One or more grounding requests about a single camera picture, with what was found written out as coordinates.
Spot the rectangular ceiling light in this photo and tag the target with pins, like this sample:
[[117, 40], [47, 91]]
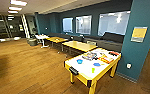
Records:
[[18, 2], [15, 8]]

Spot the light wooden table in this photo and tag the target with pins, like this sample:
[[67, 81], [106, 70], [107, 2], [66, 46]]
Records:
[[79, 46], [57, 40]]

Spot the small green cup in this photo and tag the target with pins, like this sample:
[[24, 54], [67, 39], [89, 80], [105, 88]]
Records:
[[93, 70]]

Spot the yellow wall poster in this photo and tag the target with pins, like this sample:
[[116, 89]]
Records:
[[139, 34]]

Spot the grey round pouf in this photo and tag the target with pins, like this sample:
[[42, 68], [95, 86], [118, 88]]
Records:
[[31, 41]]

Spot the yellow air hockey table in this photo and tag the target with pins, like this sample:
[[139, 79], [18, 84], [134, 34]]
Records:
[[86, 71]]

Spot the white wall outlet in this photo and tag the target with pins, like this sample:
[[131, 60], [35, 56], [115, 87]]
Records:
[[128, 66]]

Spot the small white table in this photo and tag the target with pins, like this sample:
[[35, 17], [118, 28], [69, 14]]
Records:
[[41, 36]]

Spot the interior glass window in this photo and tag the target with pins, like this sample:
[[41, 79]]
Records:
[[83, 25], [67, 25], [114, 23]]

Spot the orange game box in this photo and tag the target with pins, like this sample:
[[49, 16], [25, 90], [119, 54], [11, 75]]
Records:
[[106, 59]]

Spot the dark grey sofa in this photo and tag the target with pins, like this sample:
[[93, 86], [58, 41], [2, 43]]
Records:
[[111, 41]]

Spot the red and black object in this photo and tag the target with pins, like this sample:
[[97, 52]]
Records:
[[114, 53]]

